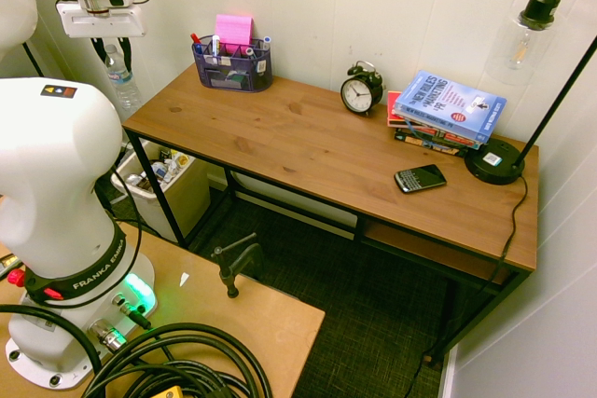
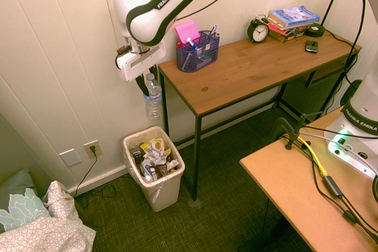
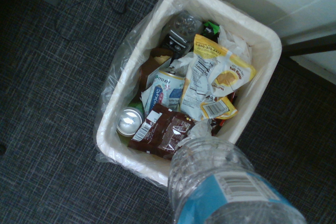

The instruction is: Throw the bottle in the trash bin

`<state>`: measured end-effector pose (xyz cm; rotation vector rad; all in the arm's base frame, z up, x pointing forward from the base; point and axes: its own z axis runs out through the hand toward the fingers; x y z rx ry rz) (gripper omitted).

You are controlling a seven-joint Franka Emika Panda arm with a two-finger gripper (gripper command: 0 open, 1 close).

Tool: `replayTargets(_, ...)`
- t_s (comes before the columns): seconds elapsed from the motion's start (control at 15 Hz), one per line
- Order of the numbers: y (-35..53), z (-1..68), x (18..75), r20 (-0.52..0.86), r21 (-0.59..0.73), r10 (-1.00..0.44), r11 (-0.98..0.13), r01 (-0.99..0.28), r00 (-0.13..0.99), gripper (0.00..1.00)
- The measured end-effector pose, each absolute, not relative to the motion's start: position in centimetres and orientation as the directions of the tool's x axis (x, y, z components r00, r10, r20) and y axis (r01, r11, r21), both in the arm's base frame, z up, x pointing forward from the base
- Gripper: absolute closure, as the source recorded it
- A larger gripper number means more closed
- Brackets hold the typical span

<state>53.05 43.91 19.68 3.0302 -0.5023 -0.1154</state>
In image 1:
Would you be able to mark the wooden lower desk shelf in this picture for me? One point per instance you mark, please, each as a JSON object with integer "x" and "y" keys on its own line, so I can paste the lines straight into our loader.
{"x": 420, "y": 246}

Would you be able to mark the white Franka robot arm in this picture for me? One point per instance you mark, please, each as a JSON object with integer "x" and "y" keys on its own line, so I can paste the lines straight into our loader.
{"x": 51, "y": 151}

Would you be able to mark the black metal clamp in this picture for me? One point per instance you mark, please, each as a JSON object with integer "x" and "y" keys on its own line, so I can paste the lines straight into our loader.
{"x": 233, "y": 267}

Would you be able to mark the black yellow book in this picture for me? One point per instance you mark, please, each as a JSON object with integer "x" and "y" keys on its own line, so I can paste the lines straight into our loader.
{"x": 420, "y": 139}

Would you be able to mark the white barcode sticker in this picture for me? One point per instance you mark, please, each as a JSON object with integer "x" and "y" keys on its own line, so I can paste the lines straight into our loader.
{"x": 261, "y": 66}

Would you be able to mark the white trash bin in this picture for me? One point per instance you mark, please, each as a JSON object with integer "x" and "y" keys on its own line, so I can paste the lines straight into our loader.
{"x": 186, "y": 193}

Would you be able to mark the blue pen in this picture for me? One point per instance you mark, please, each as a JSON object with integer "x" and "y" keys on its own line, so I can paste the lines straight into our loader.
{"x": 199, "y": 48}

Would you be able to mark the black keypad smartphone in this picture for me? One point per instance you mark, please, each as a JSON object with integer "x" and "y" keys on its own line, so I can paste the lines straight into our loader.
{"x": 420, "y": 179}

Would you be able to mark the blue marketing book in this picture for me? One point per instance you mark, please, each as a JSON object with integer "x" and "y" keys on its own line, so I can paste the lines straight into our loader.
{"x": 448, "y": 106}

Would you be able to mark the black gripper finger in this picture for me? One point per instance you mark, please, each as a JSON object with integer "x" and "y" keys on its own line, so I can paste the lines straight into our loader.
{"x": 127, "y": 50}
{"x": 98, "y": 47}

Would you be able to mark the pink sticky note pad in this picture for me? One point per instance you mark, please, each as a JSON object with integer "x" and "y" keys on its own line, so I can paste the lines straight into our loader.
{"x": 233, "y": 30}

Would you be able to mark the black mesh desk organizer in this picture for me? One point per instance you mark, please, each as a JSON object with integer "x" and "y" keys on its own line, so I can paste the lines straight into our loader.
{"x": 219, "y": 76}

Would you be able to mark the marker with blue cap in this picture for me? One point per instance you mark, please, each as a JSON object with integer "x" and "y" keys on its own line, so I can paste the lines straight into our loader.
{"x": 267, "y": 39}

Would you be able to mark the red book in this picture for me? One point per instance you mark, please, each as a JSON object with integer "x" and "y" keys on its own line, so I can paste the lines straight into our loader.
{"x": 391, "y": 111}

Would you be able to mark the marker with silver cap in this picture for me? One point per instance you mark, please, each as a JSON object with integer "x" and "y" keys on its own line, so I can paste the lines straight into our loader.
{"x": 250, "y": 51}

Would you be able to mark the black twin-bell alarm clock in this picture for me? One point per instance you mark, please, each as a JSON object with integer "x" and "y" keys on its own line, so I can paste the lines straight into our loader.
{"x": 358, "y": 94}

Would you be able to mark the green white paper packet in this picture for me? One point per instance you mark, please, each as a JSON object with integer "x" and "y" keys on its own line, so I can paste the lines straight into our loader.
{"x": 238, "y": 76}

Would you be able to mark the clear plastic water bottle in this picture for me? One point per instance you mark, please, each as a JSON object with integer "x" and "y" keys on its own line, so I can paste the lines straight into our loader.
{"x": 123, "y": 86}

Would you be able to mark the red pen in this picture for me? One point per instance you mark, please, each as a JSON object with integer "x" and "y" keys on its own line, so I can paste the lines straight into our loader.
{"x": 195, "y": 37}

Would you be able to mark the yellow control box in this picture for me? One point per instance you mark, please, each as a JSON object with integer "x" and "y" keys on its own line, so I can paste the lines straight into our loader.
{"x": 169, "y": 392}

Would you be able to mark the white paper scrap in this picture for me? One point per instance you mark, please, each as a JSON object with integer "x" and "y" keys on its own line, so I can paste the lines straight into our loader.
{"x": 184, "y": 278}

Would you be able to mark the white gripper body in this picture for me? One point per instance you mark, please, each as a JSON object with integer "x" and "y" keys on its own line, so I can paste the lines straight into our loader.
{"x": 102, "y": 23}

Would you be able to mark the wooden desk with black frame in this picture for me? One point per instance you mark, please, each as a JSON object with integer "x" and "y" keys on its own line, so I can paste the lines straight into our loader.
{"x": 163, "y": 202}

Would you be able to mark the black desk lamp glass shade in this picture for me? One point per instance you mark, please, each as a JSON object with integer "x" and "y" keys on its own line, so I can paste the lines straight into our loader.
{"x": 494, "y": 169}

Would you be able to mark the red emergency stop button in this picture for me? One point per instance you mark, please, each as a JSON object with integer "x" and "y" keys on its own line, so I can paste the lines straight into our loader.
{"x": 15, "y": 277}

